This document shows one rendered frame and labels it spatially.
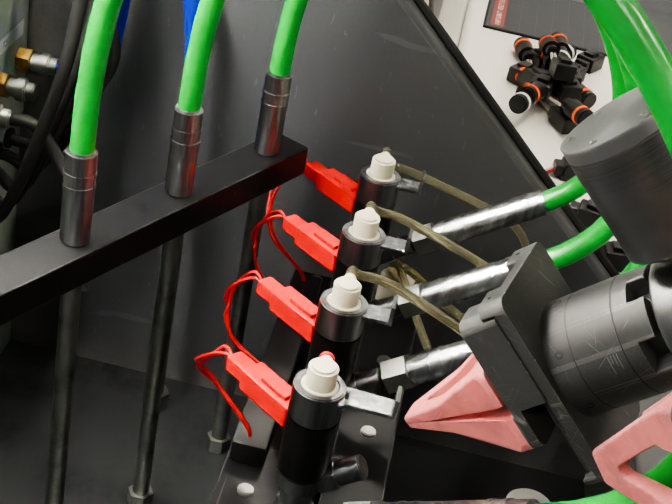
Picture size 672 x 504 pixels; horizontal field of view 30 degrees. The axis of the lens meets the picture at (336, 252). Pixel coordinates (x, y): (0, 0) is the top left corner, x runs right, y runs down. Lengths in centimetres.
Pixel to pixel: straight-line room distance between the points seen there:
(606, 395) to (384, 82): 39
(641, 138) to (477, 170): 42
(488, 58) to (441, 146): 50
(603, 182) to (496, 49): 92
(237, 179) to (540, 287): 29
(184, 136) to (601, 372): 32
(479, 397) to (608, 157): 14
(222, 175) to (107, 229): 11
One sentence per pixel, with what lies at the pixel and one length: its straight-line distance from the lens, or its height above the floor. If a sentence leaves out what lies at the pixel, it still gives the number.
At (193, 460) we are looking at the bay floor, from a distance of 100.
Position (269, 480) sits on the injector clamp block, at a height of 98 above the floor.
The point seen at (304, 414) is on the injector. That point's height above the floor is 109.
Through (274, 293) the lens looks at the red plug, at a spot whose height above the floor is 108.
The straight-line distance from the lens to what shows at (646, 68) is 42.
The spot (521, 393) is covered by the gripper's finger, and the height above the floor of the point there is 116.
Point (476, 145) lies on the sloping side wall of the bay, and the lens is 92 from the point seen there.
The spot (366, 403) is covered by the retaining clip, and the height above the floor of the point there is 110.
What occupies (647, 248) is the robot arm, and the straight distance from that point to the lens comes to 53.
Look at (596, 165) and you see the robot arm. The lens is 52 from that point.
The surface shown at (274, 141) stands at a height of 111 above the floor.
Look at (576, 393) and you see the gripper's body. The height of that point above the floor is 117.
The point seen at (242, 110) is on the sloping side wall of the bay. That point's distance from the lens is 93.
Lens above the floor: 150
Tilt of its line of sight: 32 degrees down
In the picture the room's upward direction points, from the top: 12 degrees clockwise
